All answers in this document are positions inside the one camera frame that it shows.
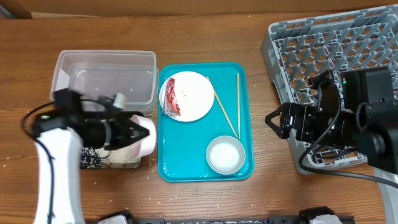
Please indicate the clear plastic bin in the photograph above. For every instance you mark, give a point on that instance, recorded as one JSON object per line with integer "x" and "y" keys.
{"x": 92, "y": 73}

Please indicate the grey dishwasher rack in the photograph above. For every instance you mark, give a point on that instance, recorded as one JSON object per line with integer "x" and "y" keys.
{"x": 296, "y": 50}

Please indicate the pink bowl with rice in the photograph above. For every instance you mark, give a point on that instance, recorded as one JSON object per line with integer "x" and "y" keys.
{"x": 145, "y": 146}

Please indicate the red snack wrapper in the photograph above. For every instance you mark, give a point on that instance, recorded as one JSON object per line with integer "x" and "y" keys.
{"x": 170, "y": 104}

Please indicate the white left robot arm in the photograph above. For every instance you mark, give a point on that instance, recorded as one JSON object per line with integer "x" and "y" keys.
{"x": 62, "y": 133}

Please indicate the large white plate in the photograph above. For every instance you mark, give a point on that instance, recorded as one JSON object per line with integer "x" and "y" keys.
{"x": 194, "y": 93}

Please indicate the black rectangular tray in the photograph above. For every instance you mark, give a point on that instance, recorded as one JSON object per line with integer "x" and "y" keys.
{"x": 93, "y": 155}

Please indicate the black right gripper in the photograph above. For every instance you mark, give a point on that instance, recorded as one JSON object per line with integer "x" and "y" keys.
{"x": 303, "y": 112}

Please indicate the black rail at bottom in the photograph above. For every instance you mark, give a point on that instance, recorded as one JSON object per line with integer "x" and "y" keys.
{"x": 310, "y": 215}

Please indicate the left wooden chopstick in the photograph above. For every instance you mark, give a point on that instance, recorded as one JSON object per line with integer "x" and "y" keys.
{"x": 223, "y": 109}

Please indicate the grey white bowl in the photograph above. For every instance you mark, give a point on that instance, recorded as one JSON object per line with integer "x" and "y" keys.
{"x": 225, "y": 155}

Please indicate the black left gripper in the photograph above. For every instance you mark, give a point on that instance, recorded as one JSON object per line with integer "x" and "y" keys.
{"x": 124, "y": 137}

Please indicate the teal plastic tray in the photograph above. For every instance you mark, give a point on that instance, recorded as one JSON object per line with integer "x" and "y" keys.
{"x": 182, "y": 145}

